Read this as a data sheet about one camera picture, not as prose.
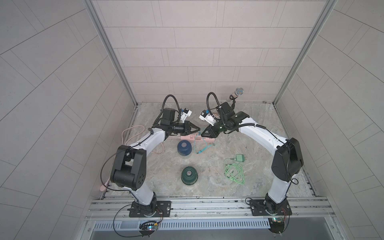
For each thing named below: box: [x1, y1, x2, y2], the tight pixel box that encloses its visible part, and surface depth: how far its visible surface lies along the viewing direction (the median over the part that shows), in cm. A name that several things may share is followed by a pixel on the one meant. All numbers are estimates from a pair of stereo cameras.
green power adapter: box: [234, 154, 247, 163], surface depth 88 cm
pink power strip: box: [180, 133, 216, 142], surface depth 95 cm
